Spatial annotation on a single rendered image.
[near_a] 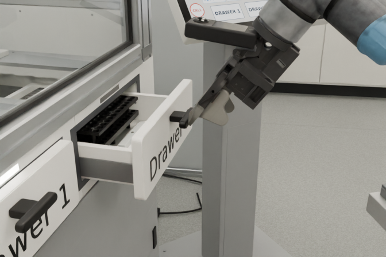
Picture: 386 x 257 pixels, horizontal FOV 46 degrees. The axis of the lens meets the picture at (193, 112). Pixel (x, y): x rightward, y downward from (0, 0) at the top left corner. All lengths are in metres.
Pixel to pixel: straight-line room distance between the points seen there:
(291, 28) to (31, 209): 0.43
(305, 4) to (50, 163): 0.42
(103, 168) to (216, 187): 0.85
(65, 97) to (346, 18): 0.41
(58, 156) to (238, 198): 1.03
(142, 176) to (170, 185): 1.61
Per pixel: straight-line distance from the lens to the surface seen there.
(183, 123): 0.76
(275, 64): 0.71
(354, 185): 2.45
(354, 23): 0.65
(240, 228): 1.68
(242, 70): 0.70
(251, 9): 1.27
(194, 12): 1.17
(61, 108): 0.68
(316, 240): 2.02
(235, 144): 1.48
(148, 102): 0.93
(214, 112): 0.74
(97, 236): 0.87
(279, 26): 0.68
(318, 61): 3.47
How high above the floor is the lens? 1.22
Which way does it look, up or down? 23 degrees down
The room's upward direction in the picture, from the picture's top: straight up
